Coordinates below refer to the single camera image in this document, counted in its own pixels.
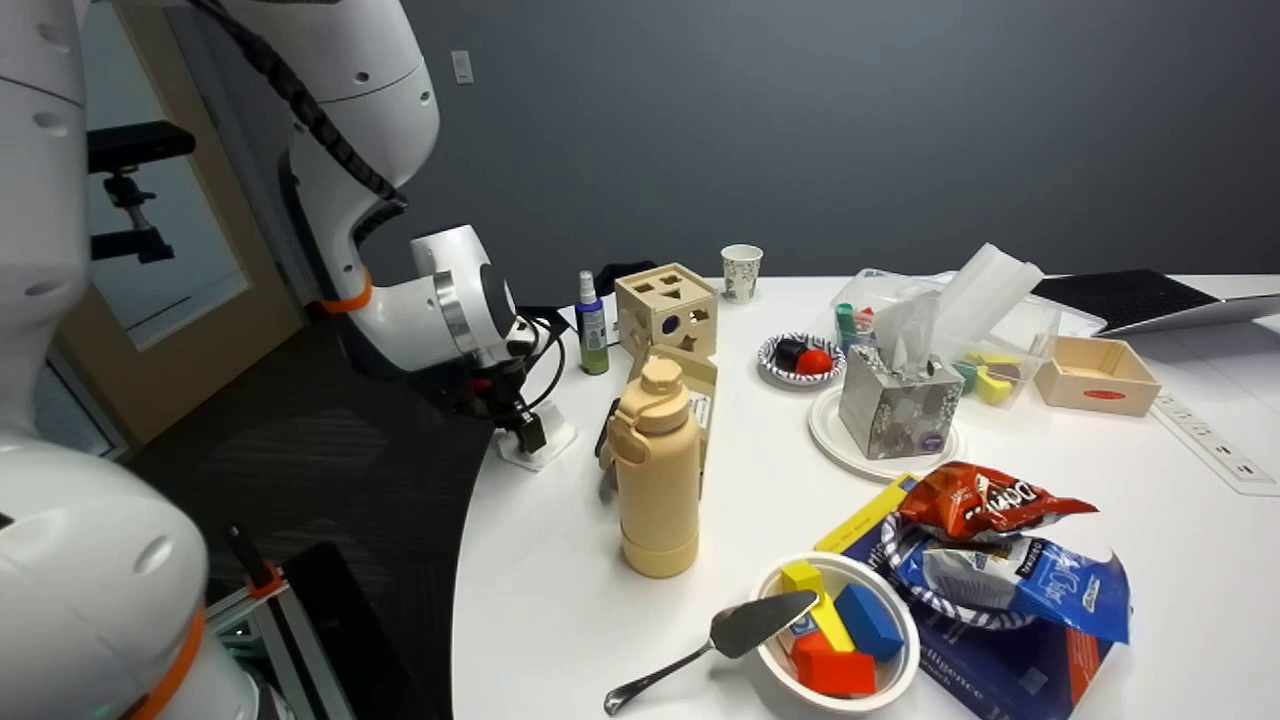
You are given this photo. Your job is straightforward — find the white bowl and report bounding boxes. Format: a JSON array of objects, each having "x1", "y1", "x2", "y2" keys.
[{"x1": 752, "y1": 546, "x2": 923, "y2": 712}]

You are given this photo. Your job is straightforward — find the blue snack bag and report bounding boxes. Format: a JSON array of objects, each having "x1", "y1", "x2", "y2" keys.
[{"x1": 845, "y1": 512, "x2": 1136, "y2": 720}]

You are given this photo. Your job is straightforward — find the black camera on stand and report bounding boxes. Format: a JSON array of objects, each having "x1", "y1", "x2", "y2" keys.
[{"x1": 85, "y1": 116, "x2": 199, "y2": 266}]

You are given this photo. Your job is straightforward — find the white tissue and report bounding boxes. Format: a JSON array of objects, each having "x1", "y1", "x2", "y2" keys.
[{"x1": 870, "y1": 285, "x2": 947, "y2": 378}]

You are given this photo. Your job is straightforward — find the long yellow block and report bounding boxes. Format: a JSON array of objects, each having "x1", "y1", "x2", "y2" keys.
[{"x1": 810, "y1": 474, "x2": 914, "y2": 557}]

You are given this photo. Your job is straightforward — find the yellow-green tape roll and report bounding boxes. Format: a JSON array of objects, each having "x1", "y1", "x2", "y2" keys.
[{"x1": 968, "y1": 351, "x2": 1025, "y2": 406}]

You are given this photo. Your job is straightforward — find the beige water bottle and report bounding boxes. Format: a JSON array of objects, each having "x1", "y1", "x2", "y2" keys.
[{"x1": 593, "y1": 351, "x2": 712, "y2": 579}]

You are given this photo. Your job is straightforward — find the grey tissue box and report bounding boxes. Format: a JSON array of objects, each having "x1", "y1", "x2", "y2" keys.
[{"x1": 837, "y1": 338, "x2": 968, "y2": 464}]

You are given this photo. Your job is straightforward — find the small wooden tray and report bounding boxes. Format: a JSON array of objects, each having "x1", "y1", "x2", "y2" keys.
[{"x1": 1030, "y1": 333, "x2": 1163, "y2": 414}]

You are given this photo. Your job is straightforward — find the blue block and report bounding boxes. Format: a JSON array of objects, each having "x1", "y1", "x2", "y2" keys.
[{"x1": 830, "y1": 579, "x2": 908, "y2": 659}]

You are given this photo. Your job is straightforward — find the wooden shape sorter box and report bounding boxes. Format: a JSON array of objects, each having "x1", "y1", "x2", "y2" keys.
[{"x1": 611, "y1": 258, "x2": 720, "y2": 364}]

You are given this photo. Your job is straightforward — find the metal cake server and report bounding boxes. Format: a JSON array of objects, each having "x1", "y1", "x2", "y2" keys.
[{"x1": 601, "y1": 588, "x2": 820, "y2": 716}]

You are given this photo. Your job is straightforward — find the black laptop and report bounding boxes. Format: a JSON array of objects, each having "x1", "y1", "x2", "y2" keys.
[{"x1": 1030, "y1": 262, "x2": 1280, "y2": 336}]

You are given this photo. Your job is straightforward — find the aluminium frame rail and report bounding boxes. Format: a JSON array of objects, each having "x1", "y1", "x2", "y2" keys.
[{"x1": 194, "y1": 518, "x2": 354, "y2": 720}]

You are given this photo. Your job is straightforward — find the small spray bottle blue label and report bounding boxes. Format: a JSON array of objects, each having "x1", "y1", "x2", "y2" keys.
[{"x1": 570, "y1": 266, "x2": 611, "y2": 378}]

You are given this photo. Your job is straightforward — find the thin black cable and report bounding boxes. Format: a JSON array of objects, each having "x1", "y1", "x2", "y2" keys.
[{"x1": 511, "y1": 307, "x2": 576, "y2": 418}]

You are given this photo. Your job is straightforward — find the wooden door with window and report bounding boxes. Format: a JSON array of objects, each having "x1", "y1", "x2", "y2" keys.
[{"x1": 52, "y1": 0, "x2": 311, "y2": 452}]

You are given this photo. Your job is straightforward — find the red chips bag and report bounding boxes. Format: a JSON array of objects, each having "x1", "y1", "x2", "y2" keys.
[{"x1": 892, "y1": 455, "x2": 1101, "y2": 543}]

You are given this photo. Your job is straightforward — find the white round plate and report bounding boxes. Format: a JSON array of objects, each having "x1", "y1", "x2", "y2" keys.
[{"x1": 805, "y1": 384, "x2": 968, "y2": 485}]

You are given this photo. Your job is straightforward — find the patterned paper cup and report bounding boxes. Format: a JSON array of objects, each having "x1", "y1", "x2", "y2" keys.
[{"x1": 715, "y1": 238, "x2": 769, "y2": 305}]

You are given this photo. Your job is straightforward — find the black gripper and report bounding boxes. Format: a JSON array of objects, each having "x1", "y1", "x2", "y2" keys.
[{"x1": 457, "y1": 347, "x2": 553, "y2": 458}]

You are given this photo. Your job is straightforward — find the black corrugated cable conduit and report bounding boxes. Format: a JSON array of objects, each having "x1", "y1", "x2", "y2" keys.
[{"x1": 185, "y1": 0, "x2": 409, "y2": 206}]

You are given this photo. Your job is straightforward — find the small bowl red contents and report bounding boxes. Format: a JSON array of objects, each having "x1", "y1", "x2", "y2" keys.
[{"x1": 752, "y1": 333, "x2": 849, "y2": 391}]

